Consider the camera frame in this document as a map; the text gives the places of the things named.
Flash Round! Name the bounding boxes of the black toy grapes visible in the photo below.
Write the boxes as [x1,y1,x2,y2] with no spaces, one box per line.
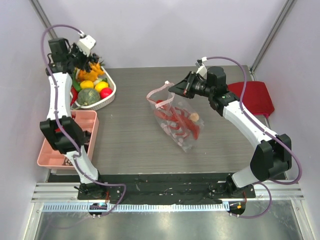
[84,53,100,73]

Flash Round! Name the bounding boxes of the beige toy garlic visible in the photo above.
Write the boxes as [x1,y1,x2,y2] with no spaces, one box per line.
[189,112,200,122]

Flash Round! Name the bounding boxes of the red plastic lobster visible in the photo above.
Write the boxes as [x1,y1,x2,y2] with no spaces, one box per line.
[153,103,201,140]

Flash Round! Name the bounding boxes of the clear zip top bag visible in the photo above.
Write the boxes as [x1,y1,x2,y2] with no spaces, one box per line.
[146,81,205,152]

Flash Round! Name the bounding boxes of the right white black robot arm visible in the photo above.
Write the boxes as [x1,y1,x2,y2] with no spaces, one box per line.
[168,66,292,198]

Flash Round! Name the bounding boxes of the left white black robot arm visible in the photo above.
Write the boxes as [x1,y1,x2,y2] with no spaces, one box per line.
[39,35,107,200]

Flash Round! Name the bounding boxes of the green toy chili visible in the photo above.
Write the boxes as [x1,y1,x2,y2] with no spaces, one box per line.
[72,71,82,92]

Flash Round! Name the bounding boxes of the yellow toy lemon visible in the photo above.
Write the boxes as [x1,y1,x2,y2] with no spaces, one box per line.
[80,80,109,93]

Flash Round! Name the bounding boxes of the red toy chili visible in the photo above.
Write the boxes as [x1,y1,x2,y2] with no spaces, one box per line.
[70,86,78,107]

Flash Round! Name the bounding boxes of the green toy pumpkin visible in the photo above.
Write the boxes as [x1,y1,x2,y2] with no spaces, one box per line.
[76,88,101,106]

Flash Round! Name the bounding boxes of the red toy apple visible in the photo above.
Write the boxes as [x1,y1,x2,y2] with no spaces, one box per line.
[99,87,113,99]

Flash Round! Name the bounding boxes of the white plastic basket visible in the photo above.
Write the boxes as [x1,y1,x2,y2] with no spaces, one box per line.
[72,63,117,111]

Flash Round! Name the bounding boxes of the red folded cloth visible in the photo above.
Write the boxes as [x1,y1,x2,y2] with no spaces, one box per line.
[242,81,275,118]

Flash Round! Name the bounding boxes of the red felt pieces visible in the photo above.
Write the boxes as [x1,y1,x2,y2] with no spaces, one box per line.
[54,112,77,134]

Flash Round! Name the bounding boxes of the pink compartment tray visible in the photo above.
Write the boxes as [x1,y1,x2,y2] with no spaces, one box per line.
[37,110,99,170]

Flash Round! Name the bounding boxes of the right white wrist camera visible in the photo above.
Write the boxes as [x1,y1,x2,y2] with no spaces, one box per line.
[196,57,208,78]

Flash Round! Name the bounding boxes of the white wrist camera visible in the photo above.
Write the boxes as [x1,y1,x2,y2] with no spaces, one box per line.
[76,35,96,57]
[196,57,208,78]

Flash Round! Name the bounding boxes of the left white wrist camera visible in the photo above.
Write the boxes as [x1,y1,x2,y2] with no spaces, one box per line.
[76,35,96,57]

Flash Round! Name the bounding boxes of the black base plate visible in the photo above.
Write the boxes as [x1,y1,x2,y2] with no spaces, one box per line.
[47,172,287,206]

